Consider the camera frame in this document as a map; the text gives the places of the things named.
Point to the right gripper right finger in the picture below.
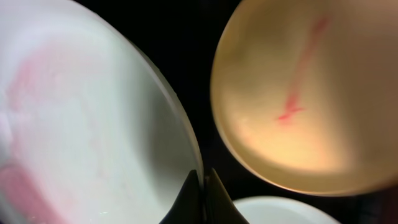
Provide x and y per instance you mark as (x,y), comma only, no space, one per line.
(219,206)

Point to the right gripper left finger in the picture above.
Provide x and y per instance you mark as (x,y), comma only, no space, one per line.
(188,206)

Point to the light blue plate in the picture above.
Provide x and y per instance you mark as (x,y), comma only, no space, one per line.
(91,131)
(279,210)

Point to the light blue plate front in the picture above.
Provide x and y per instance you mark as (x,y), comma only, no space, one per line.
(91,131)

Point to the yellow plate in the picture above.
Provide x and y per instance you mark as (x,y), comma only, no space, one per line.
(304,93)

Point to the black round tray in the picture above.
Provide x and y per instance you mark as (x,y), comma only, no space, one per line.
(180,38)

